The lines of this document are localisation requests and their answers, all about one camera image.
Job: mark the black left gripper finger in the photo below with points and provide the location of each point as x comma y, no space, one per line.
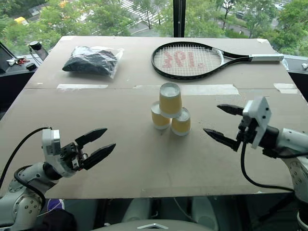
99,154
92,136

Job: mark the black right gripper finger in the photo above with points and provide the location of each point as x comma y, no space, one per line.
221,138
231,109

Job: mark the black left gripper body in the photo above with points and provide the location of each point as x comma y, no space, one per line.
72,155

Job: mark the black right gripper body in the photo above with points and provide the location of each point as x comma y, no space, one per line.
247,131

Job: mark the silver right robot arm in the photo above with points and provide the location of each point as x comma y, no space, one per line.
292,154

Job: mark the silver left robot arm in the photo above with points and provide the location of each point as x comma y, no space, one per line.
22,192

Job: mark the yellow white paper cup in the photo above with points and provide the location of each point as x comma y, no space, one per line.
181,125
158,119
170,99

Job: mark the black white tennis racket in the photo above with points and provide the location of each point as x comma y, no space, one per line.
190,61

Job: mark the purple black cloth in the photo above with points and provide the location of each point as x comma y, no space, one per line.
56,216

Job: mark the clear bag of black cloth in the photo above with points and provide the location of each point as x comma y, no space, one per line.
92,61

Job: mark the silver robot torso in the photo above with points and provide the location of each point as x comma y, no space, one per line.
154,222

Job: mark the black side table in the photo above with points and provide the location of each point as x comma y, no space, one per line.
14,72

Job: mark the red white small items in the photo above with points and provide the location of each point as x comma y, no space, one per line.
18,61

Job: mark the black round device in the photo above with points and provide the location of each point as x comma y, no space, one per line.
36,45

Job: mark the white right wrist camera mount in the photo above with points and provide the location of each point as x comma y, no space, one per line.
258,120

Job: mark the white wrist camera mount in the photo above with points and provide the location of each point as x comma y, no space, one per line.
258,120
51,149

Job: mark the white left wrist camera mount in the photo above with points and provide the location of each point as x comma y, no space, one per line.
51,149

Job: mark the black window frame post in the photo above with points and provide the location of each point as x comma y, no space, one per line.
179,18

